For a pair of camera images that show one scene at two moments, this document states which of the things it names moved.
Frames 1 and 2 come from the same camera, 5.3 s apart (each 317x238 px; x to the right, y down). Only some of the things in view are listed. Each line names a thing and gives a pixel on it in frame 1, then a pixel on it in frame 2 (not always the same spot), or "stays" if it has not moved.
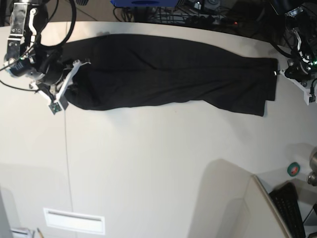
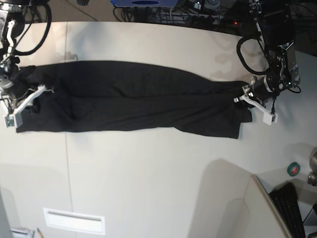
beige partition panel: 265,219 stays
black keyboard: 286,199 stays
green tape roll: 293,169 stays
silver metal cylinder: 312,178 stays
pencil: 40,234 stays
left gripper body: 48,69 → 15,89
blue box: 144,3 stays
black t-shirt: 125,70 → 104,95
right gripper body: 297,71 → 264,88
